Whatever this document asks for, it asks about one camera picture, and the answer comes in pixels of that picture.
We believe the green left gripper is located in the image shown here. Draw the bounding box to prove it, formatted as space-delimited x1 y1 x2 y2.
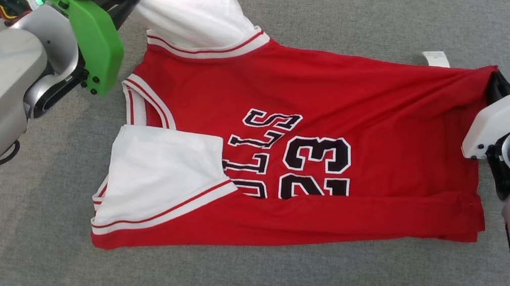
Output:
0 0 145 102

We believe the red jersey number 23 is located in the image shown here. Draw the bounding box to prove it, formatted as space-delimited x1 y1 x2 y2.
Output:
84 0 510 286

